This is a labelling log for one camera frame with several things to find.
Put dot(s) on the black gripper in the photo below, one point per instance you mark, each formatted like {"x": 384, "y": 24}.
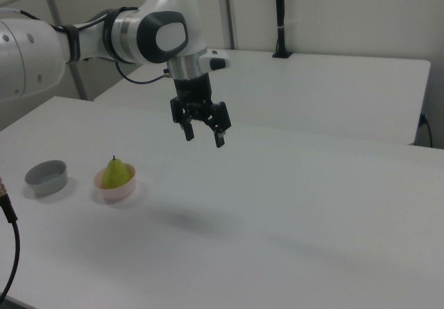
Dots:
{"x": 192, "y": 90}

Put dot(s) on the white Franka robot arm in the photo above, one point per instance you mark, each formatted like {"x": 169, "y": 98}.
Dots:
{"x": 166, "y": 7}

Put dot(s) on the green pear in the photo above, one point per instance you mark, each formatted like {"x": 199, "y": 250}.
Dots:
{"x": 116, "y": 175}

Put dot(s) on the pink plastic bowl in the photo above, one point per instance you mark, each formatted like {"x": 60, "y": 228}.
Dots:
{"x": 118, "y": 195}

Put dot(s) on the grey plastic bowl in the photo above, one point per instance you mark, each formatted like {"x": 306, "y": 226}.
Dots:
{"x": 48, "y": 185}

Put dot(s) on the black camera stand pole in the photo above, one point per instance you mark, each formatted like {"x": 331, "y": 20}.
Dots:
{"x": 280, "y": 10}

